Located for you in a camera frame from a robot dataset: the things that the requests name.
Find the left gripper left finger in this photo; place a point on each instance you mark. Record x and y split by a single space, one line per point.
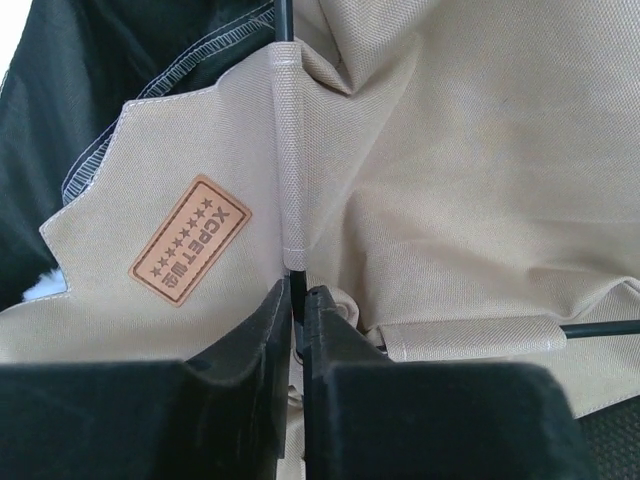
219 415

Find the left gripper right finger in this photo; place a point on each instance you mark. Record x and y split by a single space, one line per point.
368 417

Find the beige black pet tent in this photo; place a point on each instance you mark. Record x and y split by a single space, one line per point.
462 176

